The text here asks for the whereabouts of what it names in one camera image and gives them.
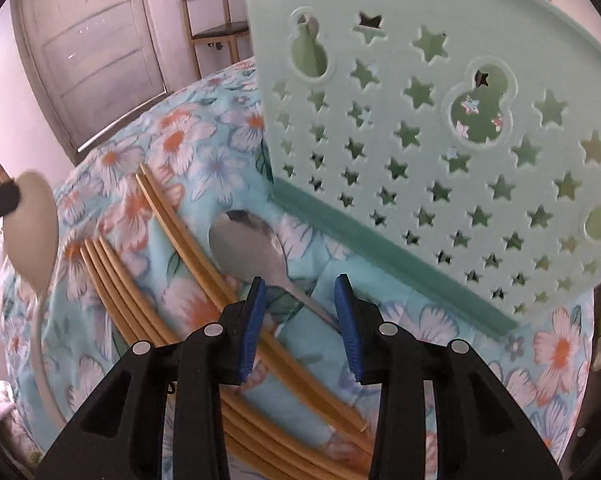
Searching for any green star-perforated utensil holder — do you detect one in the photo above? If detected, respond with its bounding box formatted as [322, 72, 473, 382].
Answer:
[238, 0, 601, 338]

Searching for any bunch of wooden chopsticks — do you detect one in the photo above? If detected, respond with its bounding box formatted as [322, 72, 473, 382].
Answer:
[80, 165, 374, 480]

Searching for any metal spoon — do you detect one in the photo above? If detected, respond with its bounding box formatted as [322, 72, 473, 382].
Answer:
[209, 210, 341, 331]

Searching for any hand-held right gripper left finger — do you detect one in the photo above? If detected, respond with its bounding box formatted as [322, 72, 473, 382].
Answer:
[43, 276, 268, 480]

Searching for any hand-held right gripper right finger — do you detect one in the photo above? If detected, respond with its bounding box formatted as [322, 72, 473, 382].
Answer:
[333, 274, 562, 480]

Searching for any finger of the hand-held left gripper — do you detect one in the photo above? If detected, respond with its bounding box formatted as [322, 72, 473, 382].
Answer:
[0, 181, 21, 228]

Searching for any wooden chair with dark seat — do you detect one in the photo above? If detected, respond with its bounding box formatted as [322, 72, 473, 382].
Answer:
[180, 0, 251, 63]

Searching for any white panel door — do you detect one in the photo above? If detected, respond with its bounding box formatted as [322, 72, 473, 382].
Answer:
[10, 0, 168, 153]

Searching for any floral blue blanket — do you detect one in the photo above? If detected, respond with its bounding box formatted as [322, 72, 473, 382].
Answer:
[0, 57, 596, 480]

